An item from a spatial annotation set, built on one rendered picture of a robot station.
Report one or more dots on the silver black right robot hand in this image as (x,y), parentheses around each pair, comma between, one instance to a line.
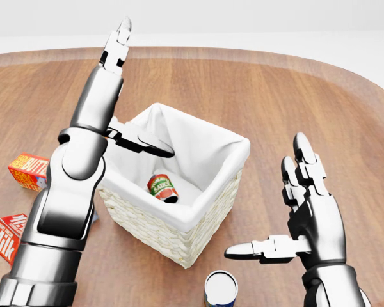
(323,230)

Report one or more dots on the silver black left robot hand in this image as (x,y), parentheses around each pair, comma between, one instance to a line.
(97,96)

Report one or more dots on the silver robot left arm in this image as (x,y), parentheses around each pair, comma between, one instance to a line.
(60,204)

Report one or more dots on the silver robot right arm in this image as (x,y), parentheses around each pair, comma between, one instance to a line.
(334,288)

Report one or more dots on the tomato sauce can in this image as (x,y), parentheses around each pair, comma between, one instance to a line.
(161,188)

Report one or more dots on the white cloth basket liner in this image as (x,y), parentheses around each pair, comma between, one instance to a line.
(208,160)

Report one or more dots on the white woven basket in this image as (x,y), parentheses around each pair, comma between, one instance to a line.
(153,230)

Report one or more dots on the orange butter box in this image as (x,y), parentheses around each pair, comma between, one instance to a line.
(27,171)

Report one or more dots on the blue tin with white lid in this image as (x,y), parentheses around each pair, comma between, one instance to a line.
(220,288)

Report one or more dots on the orange milk carton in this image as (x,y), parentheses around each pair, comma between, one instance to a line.
(3,238)

